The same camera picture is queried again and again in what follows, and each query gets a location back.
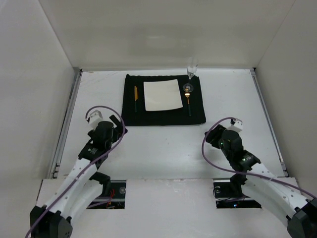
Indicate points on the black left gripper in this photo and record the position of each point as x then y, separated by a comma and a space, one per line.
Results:
116, 127

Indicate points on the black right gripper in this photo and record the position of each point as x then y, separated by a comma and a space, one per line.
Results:
213, 135

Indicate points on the black cloth placemat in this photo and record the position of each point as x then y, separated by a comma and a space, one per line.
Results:
161, 118

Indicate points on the gold knife green handle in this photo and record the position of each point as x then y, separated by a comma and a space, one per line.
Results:
135, 98

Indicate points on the white square plate black rim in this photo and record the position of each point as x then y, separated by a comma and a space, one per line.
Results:
162, 96

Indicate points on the gold fork green handle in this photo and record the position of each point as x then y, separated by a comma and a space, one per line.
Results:
187, 95

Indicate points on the clear wine glass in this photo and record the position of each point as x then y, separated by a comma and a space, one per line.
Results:
191, 71

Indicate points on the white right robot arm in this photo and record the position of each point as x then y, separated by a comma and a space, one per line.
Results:
295, 209

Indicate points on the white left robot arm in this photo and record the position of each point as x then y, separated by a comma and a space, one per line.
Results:
83, 184

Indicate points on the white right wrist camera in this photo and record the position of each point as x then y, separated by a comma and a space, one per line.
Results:
236, 125

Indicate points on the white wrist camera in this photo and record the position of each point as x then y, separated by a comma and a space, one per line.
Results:
94, 119
236, 125

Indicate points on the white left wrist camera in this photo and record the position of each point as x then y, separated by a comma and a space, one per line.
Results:
94, 119

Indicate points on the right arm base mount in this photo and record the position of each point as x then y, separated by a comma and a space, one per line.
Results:
228, 193

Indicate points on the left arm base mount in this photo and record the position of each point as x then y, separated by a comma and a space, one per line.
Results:
113, 197

